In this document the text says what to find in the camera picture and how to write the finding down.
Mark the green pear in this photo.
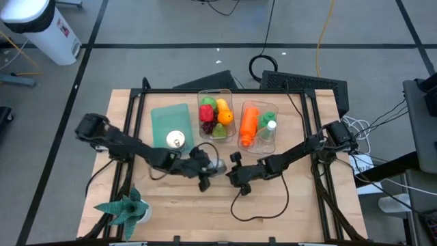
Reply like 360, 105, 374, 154
211, 122, 228, 139

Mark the white plant pot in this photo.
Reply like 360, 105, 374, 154
138, 200, 154, 225

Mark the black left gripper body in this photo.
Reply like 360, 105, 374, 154
175, 146, 212, 193

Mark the green apple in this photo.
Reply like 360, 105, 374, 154
199, 97, 218, 110

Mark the white cable bundle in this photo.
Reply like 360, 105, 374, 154
341, 115, 372, 155

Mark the black slanted panel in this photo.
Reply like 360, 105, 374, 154
173, 70, 239, 90

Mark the white printed paper label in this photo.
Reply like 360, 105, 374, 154
348, 153, 375, 176

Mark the clear plastic container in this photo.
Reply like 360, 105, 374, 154
81, 77, 368, 246

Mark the orange fruit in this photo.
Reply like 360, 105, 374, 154
217, 109, 234, 126

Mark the black coiled cable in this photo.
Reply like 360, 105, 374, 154
248, 0, 279, 83

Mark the gray metal stand foot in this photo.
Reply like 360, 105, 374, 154
56, 0, 85, 10
0, 73, 38, 88

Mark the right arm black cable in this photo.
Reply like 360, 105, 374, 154
230, 170, 290, 222

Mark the gray desk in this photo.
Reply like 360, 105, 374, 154
402, 79, 437, 175

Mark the orange squeeze bottle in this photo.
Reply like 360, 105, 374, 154
240, 107, 260, 148

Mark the salmon can silver lid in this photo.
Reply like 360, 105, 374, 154
208, 159, 228, 178

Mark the black perforated computer case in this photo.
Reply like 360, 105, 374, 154
259, 70, 349, 117

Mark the teal plastic tray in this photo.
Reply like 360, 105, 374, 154
150, 102, 195, 155

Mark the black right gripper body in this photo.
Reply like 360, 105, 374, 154
229, 152, 271, 197

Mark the white plastic object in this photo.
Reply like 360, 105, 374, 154
378, 193, 412, 215

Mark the black equipment box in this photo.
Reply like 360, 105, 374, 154
414, 71, 437, 117

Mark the dark red grape bunch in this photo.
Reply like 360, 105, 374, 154
201, 120, 218, 135

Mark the salmon can gold lid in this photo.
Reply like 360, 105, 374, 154
166, 129, 188, 152

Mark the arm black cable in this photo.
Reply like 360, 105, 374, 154
148, 141, 220, 181
230, 170, 290, 222

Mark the red bell pepper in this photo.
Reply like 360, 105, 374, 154
199, 104, 215, 123

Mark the black desk bar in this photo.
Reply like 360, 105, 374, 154
354, 150, 423, 189

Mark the clear water bottle white cap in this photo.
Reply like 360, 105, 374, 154
261, 120, 277, 143

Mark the long yellow cable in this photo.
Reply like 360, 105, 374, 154
315, 0, 337, 78

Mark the clear plastic bin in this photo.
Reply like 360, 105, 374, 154
197, 88, 237, 143
238, 100, 279, 155

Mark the white trash bin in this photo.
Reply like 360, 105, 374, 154
0, 0, 82, 66

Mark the green squeeze bottle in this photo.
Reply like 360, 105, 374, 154
258, 111, 277, 131

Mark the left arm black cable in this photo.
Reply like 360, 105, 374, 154
148, 141, 220, 181

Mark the black looped cable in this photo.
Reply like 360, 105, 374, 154
194, 0, 240, 17

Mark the gray cabinet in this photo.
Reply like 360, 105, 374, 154
404, 169, 437, 246

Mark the green artificial plant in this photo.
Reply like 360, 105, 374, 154
94, 185, 150, 242

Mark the black caster base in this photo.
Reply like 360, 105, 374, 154
0, 106, 14, 128

